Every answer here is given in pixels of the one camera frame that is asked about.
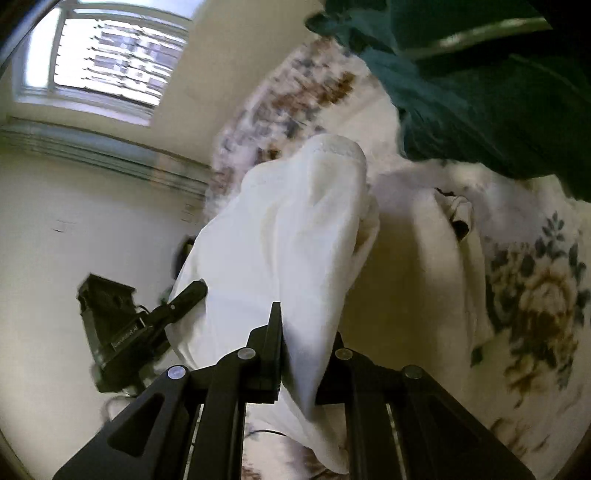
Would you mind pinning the barred window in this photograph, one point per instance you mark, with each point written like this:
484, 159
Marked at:
111, 50

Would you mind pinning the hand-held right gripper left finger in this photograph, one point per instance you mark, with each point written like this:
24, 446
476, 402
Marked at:
265, 350

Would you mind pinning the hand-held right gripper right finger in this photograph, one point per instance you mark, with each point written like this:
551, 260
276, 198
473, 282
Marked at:
332, 378

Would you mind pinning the floral bed cover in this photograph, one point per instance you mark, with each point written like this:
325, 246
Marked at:
531, 286

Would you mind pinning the dark green pillow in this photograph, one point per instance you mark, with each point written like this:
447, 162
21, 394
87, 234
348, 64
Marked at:
438, 18

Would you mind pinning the beige folded garment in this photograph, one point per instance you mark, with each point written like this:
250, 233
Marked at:
415, 277

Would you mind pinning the white t-shirt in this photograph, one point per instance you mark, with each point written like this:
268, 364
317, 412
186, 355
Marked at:
286, 249

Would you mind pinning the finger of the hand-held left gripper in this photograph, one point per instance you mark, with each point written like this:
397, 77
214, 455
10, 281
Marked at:
184, 300

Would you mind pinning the dark green quilt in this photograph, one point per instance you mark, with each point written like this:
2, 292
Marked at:
485, 120

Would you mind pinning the green curtain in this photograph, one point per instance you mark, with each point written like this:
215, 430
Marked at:
115, 157

